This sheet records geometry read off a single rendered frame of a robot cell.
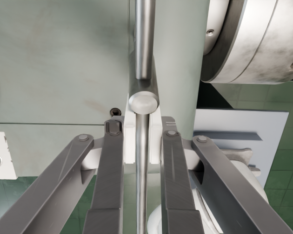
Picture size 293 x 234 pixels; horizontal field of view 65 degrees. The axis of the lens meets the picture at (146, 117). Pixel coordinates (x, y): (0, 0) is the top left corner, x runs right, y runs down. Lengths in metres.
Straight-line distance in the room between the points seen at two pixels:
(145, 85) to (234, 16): 0.19
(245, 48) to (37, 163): 0.31
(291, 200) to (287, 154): 0.51
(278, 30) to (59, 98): 0.27
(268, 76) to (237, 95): 1.35
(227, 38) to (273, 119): 0.68
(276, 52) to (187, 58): 0.12
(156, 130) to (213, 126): 0.76
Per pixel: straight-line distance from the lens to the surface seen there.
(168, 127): 0.17
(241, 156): 0.92
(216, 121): 0.90
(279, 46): 0.34
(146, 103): 0.16
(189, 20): 0.27
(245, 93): 1.76
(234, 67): 0.35
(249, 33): 0.32
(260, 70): 0.37
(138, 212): 0.28
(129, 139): 0.15
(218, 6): 0.34
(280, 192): 2.41
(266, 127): 0.98
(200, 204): 0.78
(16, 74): 0.30
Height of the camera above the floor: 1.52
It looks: 65 degrees down
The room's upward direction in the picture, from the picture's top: 178 degrees clockwise
